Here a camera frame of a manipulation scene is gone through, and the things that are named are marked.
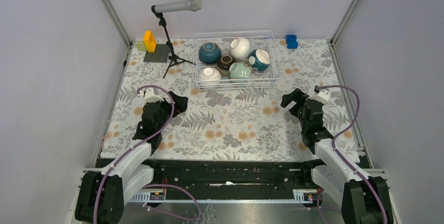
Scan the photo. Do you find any white wire dish rack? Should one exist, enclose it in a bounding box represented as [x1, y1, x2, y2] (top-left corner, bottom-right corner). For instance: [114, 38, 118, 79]
[193, 30, 281, 91]

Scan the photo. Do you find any pale green ceramic bowl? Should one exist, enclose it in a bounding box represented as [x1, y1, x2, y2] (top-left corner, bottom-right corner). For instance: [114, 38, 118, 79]
[229, 62, 253, 80]

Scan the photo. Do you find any floral patterned table mat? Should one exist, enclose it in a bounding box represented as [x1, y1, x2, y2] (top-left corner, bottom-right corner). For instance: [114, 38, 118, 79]
[100, 39, 338, 162]

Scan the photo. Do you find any black microphone tripod stand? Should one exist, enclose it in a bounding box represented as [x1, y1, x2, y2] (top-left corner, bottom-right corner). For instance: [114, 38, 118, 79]
[152, 9, 195, 78]

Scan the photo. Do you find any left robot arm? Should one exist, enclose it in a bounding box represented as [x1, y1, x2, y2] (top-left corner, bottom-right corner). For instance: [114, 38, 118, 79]
[74, 88, 188, 223]

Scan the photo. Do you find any teal bowl white interior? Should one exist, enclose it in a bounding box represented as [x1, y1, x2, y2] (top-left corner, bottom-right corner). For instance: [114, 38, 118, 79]
[247, 49, 271, 72]

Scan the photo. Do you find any white ribbed bowl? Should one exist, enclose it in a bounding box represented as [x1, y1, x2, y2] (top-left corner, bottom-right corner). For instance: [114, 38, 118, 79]
[229, 38, 252, 60]
[197, 67, 221, 88]

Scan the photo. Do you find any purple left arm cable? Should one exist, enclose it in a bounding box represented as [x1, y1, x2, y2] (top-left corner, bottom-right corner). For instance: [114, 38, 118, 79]
[92, 84, 203, 224]

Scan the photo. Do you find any grey toy baseplate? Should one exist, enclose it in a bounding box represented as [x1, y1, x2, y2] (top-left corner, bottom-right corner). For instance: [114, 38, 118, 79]
[143, 44, 170, 63]

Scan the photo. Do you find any blue toy block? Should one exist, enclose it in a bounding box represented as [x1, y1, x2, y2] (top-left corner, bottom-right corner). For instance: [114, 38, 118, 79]
[285, 34, 298, 49]

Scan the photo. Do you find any grey microphone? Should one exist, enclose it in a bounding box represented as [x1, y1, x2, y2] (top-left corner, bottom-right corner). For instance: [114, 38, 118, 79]
[151, 0, 203, 13]

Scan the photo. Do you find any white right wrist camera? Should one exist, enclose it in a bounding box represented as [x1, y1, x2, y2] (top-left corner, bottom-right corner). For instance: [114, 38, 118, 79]
[312, 86, 330, 104]

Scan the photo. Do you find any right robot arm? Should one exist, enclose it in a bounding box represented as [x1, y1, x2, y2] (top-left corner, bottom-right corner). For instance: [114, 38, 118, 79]
[281, 85, 394, 223]

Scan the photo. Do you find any white ribbed bowl front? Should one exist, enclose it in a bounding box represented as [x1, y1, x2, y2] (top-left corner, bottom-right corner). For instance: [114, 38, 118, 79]
[197, 67, 221, 88]

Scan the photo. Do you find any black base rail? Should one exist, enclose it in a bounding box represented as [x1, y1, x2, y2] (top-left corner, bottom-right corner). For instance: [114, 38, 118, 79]
[143, 160, 323, 201]

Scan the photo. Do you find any dark brown patterned bowl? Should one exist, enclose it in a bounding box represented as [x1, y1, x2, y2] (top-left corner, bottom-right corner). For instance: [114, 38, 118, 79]
[215, 55, 236, 76]

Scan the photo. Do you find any yellow-green toy block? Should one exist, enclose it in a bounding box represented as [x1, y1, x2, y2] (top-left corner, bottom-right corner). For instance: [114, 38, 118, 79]
[134, 40, 148, 51]

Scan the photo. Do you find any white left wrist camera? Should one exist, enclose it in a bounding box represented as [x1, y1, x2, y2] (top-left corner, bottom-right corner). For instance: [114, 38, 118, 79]
[138, 88, 164, 103]

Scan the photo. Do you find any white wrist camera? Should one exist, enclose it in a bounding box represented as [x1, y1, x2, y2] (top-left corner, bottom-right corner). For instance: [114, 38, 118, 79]
[312, 86, 330, 104]
[138, 88, 164, 103]

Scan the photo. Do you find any orange toy block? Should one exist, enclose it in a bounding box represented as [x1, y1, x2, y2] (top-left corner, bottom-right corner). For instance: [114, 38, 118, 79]
[143, 30, 157, 53]

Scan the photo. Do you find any dark blue ceramic bowl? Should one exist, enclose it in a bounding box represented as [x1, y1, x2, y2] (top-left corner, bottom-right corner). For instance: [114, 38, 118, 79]
[198, 42, 221, 64]

